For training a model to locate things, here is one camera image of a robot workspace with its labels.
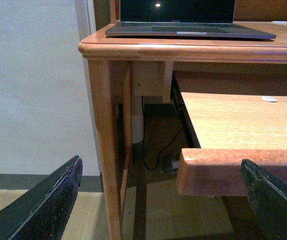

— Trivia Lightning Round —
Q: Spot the black floor cable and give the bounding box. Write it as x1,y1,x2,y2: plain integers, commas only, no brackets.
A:
140,97,186,171

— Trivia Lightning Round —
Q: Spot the white round desk grommet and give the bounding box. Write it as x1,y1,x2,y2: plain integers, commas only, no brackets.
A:
271,20,287,25

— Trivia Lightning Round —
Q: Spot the wooden desk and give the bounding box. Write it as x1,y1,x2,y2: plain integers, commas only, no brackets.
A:
78,0,287,240

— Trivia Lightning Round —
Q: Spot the grey laptop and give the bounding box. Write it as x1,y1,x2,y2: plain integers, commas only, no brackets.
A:
105,0,277,40

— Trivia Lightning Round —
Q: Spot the wooden keyboard tray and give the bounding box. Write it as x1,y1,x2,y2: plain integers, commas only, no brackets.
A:
171,70,287,197

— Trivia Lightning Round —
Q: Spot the white computer mouse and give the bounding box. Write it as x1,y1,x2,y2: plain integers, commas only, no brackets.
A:
261,96,278,103

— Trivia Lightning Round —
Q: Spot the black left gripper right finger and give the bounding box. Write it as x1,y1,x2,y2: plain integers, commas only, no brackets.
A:
240,159,287,240

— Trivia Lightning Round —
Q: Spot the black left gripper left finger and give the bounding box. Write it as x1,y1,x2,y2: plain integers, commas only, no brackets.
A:
0,155,83,240

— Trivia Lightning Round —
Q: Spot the white pipe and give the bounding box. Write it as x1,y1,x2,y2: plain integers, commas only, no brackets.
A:
131,96,144,144

